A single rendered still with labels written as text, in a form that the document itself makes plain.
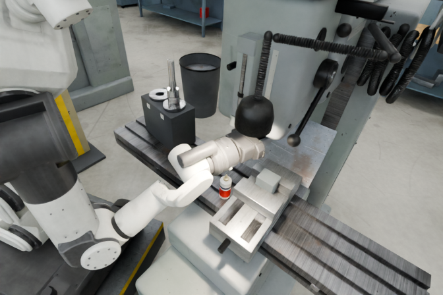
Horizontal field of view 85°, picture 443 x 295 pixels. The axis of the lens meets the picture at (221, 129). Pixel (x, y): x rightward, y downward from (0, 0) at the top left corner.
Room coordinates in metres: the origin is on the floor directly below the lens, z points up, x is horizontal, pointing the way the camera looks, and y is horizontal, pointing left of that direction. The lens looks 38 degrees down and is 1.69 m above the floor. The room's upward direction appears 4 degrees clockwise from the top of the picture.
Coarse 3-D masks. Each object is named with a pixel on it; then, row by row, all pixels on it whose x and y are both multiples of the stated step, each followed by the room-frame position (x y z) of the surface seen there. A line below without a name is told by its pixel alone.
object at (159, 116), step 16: (144, 96) 0.88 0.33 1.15; (160, 96) 0.86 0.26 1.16; (144, 112) 0.87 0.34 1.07; (160, 112) 0.78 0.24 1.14; (176, 112) 0.77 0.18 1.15; (192, 112) 0.81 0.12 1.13; (160, 128) 0.79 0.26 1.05; (176, 128) 0.75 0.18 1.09; (192, 128) 0.81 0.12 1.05; (176, 144) 0.74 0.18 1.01
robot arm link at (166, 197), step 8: (192, 176) 0.37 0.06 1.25; (200, 176) 0.37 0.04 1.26; (208, 176) 0.38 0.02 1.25; (152, 184) 0.37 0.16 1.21; (160, 184) 0.37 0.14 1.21; (184, 184) 0.36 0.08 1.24; (192, 184) 0.35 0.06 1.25; (200, 184) 0.36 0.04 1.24; (208, 184) 0.38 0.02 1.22; (152, 192) 0.35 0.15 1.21; (160, 192) 0.35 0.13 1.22; (168, 192) 0.34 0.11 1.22; (176, 192) 0.34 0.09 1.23; (184, 192) 0.34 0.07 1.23; (192, 192) 0.35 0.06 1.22; (200, 192) 0.37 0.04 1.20; (160, 200) 0.33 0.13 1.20; (168, 200) 0.33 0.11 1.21; (176, 200) 0.33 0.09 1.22; (184, 200) 0.34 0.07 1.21; (192, 200) 0.35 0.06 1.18
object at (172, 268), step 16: (160, 256) 0.40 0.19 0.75; (176, 256) 0.40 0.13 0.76; (144, 272) 0.35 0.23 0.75; (160, 272) 0.35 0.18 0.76; (176, 272) 0.35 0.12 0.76; (192, 272) 0.35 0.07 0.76; (144, 288) 0.29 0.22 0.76; (160, 288) 0.30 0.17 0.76; (176, 288) 0.30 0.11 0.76; (192, 288) 0.30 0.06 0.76; (208, 288) 0.31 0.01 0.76; (256, 288) 0.43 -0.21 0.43
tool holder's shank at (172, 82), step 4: (168, 60) 0.82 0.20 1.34; (172, 60) 0.82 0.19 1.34; (168, 64) 0.81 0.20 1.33; (172, 64) 0.81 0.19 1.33; (168, 68) 0.81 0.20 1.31; (172, 68) 0.80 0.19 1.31; (168, 72) 0.81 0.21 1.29; (172, 72) 0.80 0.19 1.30; (172, 76) 0.80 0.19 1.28; (172, 80) 0.80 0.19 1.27; (172, 84) 0.80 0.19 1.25; (176, 84) 0.81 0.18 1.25; (172, 88) 0.80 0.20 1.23
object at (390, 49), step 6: (372, 24) 0.46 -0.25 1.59; (372, 30) 0.44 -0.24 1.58; (378, 30) 0.42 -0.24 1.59; (378, 36) 0.40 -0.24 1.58; (384, 36) 0.39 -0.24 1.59; (378, 42) 0.38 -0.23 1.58; (384, 42) 0.37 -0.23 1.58; (390, 42) 0.36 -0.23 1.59; (384, 48) 0.35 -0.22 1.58; (390, 48) 0.34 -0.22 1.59; (390, 54) 0.32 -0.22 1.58; (390, 60) 0.32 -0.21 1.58; (396, 60) 0.31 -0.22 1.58
